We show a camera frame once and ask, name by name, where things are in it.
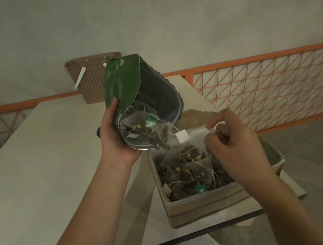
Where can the person's right hand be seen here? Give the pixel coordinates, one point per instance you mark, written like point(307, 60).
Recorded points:
point(238, 151)

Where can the beige paper box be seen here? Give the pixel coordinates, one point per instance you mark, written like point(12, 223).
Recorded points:
point(204, 205)

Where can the white tag pyramid tea bag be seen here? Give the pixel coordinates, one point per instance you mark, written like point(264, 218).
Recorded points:
point(196, 140)

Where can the person's right forearm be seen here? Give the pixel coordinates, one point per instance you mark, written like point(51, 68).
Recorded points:
point(287, 217)

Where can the person's left forearm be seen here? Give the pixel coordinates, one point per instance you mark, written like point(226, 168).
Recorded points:
point(83, 226)

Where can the round purple sticker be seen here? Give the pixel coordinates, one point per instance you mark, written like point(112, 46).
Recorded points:
point(98, 132)

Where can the person's left hand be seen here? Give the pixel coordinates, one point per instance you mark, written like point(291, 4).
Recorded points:
point(115, 146)

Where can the green foil pouch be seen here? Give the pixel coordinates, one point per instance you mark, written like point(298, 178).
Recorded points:
point(122, 84)

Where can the brown plastic basket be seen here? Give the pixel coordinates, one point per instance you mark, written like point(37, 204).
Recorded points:
point(88, 80)

